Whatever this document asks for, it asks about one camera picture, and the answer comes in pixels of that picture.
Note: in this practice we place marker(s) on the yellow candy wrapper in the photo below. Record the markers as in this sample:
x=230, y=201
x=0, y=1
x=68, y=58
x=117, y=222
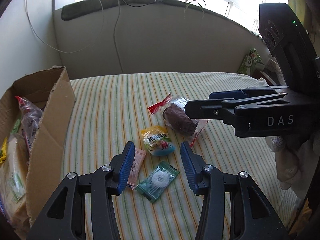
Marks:
x=3, y=152

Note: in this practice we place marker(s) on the black camera box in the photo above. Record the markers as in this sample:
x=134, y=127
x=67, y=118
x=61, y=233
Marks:
x=289, y=43

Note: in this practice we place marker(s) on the pink candy sachet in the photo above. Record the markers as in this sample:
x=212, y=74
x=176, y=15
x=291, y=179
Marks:
x=137, y=163

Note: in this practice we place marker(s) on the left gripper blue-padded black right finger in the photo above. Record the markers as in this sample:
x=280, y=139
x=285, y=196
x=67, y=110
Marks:
x=252, y=215

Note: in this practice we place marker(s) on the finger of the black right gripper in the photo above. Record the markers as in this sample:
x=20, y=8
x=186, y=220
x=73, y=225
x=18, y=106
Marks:
x=222, y=109

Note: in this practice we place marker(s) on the brown cake red-white wrapper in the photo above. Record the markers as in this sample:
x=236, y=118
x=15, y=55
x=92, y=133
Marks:
x=171, y=111

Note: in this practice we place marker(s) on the white gloved hand cloth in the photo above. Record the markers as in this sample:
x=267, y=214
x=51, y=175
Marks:
x=296, y=161

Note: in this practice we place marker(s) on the dark window sill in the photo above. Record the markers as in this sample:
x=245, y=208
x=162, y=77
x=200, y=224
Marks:
x=82, y=8

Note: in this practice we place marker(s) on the red-wrapped dark date snack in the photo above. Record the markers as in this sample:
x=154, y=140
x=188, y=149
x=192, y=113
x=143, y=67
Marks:
x=31, y=116

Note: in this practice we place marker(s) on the striped table cloth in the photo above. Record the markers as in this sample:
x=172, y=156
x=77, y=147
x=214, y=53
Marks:
x=111, y=110

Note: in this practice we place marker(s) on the bagged sliced bread loaf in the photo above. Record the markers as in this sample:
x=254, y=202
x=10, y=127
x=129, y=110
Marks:
x=13, y=181

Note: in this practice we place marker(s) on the cardboard box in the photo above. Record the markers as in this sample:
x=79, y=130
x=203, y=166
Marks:
x=50, y=89

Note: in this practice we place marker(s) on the green tissue box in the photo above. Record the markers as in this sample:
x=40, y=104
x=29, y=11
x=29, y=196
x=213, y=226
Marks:
x=250, y=60

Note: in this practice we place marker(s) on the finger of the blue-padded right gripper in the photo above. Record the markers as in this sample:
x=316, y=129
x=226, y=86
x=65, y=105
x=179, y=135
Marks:
x=232, y=94

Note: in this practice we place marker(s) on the yellow blue jelly cup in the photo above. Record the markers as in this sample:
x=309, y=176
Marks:
x=157, y=141

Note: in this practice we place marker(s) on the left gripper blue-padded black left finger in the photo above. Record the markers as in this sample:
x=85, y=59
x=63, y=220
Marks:
x=63, y=215

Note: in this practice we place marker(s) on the green mint candy wrapper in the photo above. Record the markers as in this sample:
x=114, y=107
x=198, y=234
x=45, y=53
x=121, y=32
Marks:
x=154, y=185

